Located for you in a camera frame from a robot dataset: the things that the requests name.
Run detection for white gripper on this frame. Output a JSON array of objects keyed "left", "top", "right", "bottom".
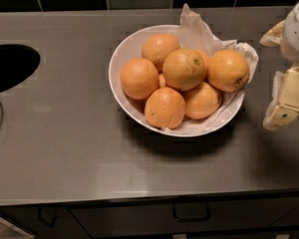
[{"left": 260, "top": 2, "right": 299, "bottom": 130}]

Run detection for white ceramic bowl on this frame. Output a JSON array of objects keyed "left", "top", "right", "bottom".
[{"left": 108, "top": 24, "right": 246, "bottom": 138}]

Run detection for orange hidden behind centre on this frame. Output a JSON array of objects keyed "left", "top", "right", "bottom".
[{"left": 195, "top": 49, "right": 209, "bottom": 67}]

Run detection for white paper liner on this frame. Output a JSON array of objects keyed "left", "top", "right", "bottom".
[{"left": 160, "top": 4, "right": 259, "bottom": 137}]

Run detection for small hidden orange in middle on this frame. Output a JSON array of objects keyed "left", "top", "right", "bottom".
[{"left": 158, "top": 74, "right": 166, "bottom": 88}]

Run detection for black round object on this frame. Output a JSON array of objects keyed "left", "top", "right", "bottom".
[{"left": 0, "top": 44, "right": 41, "bottom": 93}]

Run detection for dark left cabinet door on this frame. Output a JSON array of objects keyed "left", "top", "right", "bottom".
[{"left": 0, "top": 206, "right": 91, "bottom": 239}]

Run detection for dark drawer front with handle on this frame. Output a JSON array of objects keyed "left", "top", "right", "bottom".
[{"left": 71, "top": 197, "right": 299, "bottom": 238}]

